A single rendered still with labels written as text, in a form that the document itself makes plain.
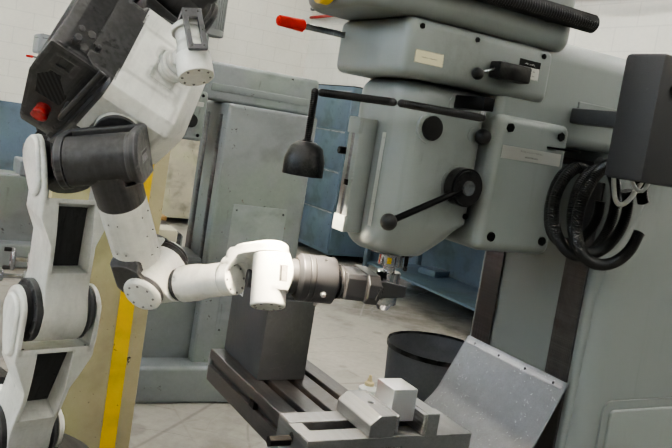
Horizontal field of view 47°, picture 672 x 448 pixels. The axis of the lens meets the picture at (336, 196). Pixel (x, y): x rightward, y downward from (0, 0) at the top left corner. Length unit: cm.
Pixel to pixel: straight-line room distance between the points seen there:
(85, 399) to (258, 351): 154
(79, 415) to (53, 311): 147
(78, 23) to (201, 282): 52
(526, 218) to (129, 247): 75
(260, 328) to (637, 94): 95
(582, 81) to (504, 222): 32
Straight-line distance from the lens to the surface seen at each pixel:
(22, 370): 188
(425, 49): 134
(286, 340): 180
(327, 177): 894
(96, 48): 148
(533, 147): 151
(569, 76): 157
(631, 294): 168
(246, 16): 1106
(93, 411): 328
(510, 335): 178
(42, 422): 202
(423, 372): 337
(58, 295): 183
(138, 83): 149
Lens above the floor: 153
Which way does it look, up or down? 5 degrees down
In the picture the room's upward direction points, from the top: 9 degrees clockwise
